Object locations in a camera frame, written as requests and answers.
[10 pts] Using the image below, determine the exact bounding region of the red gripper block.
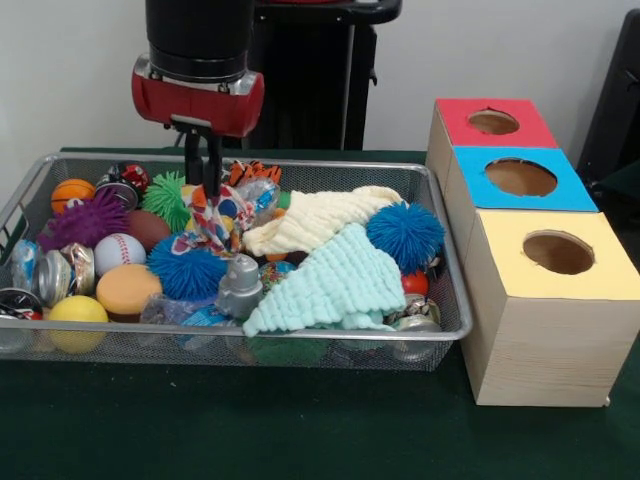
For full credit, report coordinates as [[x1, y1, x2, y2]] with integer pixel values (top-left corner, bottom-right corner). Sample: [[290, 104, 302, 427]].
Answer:
[[131, 54, 265, 199]]

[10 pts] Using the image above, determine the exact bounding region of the polka dot patterned cloth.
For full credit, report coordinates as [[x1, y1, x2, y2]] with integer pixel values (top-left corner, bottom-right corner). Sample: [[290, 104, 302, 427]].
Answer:
[[172, 183, 259, 259]]

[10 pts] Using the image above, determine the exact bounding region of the cream knitted cloth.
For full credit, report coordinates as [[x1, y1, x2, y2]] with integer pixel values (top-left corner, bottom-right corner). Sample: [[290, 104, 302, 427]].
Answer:
[[242, 185, 404, 257]]

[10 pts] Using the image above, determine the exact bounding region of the mint knitted cloth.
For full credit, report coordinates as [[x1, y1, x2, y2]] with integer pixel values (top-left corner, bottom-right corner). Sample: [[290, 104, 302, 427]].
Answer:
[[242, 222, 407, 337]]

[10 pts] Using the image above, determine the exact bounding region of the silver mesh bin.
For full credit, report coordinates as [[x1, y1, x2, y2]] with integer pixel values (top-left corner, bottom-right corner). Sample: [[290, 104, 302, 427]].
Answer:
[[0, 153, 474, 374]]

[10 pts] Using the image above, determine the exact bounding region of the wooden box with three holes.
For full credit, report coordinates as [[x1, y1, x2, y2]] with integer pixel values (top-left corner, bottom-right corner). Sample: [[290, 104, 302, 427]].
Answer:
[[425, 98, 640, 408]]

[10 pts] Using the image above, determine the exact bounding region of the green spiky ball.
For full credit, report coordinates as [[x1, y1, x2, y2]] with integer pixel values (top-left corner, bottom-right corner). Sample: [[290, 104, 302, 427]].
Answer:
[[142, 172, 192, 234]]

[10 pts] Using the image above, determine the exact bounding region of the blue spiky ball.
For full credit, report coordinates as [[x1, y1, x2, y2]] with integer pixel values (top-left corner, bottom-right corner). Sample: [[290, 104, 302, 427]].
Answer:
[[147, 234, 229, 301], [365, 201, 446, 274]]

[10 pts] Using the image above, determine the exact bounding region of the white baseball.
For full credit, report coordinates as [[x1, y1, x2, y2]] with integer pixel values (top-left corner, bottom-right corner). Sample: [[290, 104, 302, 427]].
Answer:
[[93, 233, 147, 277]]

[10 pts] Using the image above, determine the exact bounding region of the purple spiky ball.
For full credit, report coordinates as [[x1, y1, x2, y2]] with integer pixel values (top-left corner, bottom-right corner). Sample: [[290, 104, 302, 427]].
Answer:
[[37, 188, 131, 251]]

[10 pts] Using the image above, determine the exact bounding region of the small orange basketball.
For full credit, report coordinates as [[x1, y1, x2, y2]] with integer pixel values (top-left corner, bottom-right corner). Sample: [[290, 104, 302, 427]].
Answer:
[[51, 178, 96, 215]]

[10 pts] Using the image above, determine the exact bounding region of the orange foam disc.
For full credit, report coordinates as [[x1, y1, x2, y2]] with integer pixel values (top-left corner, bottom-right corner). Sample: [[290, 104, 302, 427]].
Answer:
[[95, 263, 164, 321]]

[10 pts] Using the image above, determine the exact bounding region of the yellow ball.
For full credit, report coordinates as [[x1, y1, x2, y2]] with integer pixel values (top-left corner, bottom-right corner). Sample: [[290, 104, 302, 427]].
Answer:
[[48, 295, 110, 354]]

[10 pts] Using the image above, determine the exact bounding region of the dark green tablecloth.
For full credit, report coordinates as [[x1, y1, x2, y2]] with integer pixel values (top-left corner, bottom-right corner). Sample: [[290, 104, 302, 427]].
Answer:
[[0, 146, 640, 480]]

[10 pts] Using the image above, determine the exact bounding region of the dark green side table cloth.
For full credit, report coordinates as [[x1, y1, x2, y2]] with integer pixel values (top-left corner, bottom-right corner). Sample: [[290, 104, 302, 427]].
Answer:
[[592, 159, 640, 214]]

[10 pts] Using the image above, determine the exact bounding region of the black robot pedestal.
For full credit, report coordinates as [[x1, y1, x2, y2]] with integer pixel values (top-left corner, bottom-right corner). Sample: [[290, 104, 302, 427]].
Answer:
[[247, 0, 404, 151]]

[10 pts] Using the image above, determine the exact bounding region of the black frame stand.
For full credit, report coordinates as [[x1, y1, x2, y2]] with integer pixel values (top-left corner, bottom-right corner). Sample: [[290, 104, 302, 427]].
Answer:
[[577, 8, 640, 176]]

